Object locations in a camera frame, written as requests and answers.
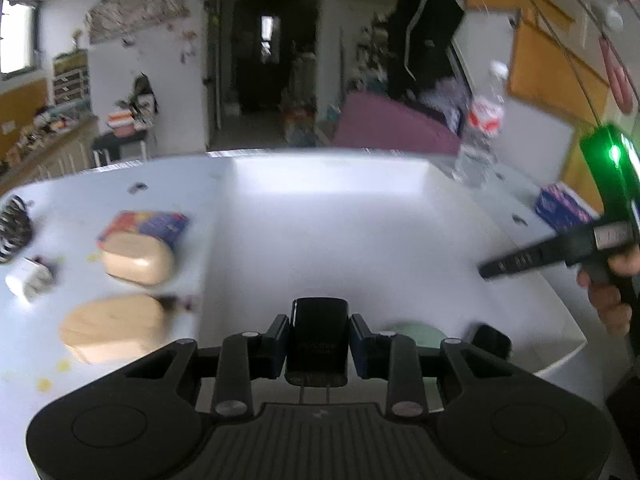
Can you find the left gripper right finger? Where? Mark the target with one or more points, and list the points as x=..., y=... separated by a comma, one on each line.
x=371, y=350

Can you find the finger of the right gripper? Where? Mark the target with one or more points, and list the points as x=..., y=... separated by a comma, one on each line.
x=532, y=257

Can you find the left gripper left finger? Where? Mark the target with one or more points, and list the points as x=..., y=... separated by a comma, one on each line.
x=266, y=352

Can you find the mint green round disc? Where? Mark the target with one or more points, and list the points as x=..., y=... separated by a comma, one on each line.
x=423, y=334

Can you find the black wall charger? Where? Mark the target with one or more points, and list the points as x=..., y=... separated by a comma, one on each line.
x=318, y=350

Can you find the white cardboard tray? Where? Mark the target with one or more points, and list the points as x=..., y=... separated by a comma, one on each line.
x=394, y=237

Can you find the wooden oval block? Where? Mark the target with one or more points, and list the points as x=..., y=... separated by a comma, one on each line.
x=114, y=329

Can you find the beige oval case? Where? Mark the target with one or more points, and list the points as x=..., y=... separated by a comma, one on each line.
x=137, y=258

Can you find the colourful card box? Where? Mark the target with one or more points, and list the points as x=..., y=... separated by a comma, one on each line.
x=167, y=226

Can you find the white wall charger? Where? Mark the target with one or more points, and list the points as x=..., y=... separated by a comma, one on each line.
x=28, y=279

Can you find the black hair claw clip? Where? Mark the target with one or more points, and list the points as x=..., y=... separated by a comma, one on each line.
x=15, y=228

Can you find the person right hand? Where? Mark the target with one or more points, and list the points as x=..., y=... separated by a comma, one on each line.
x=614, y=313

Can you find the purple tissue pack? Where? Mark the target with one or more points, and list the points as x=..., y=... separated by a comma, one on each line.
x=561, y=208

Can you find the clear water bottle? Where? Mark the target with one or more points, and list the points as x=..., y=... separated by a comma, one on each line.
x=482, y=126

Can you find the black hanging garment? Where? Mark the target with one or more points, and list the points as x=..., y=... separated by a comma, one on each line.
x=419, y=35

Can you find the purple armchair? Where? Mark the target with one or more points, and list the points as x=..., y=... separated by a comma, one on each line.
x=379, y=123

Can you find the small dark stool table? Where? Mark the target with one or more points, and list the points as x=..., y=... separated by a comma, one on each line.
x=107, y=148

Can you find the pink orange pot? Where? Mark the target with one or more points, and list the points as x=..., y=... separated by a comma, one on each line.
x=121, y=123

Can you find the cream cabinet counter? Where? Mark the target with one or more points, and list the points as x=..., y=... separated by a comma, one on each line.
x=67, y=153

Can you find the grey drawer organiser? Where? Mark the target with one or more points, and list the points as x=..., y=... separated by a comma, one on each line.
x=71, y=80

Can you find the fabric wall hanging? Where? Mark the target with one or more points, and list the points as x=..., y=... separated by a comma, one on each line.
x=113, y=19

